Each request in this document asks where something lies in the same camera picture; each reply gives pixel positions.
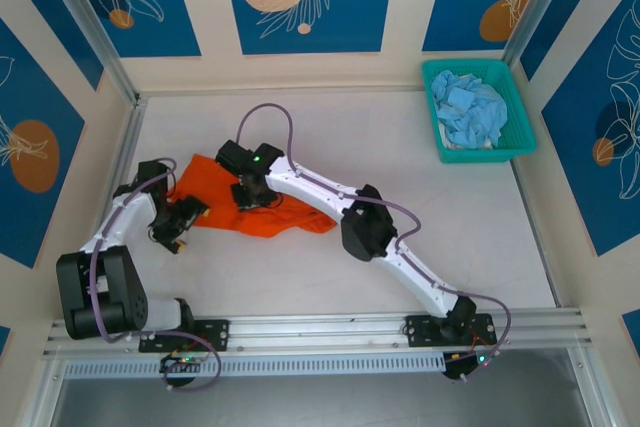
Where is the orange t-shirt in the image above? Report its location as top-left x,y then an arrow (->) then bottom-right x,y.
167,152 -> 337,239

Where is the crumpled light blue t-shirt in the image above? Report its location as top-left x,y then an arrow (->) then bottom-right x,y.
430,69 -> 510,151

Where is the teal plastic basket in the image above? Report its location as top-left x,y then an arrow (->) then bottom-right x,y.
421,58 -> 540,165

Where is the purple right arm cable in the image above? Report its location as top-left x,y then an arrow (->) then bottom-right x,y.
235,104 -> 512,382

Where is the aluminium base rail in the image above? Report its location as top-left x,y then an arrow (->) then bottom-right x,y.
42,307 -> 594,356

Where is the grey slotted cable duct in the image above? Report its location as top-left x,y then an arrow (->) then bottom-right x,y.
63,352 -> 446,379

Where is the aluminium corner post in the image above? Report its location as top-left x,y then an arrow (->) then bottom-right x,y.
501,0 -> 587,68
35,0 -> 147,109

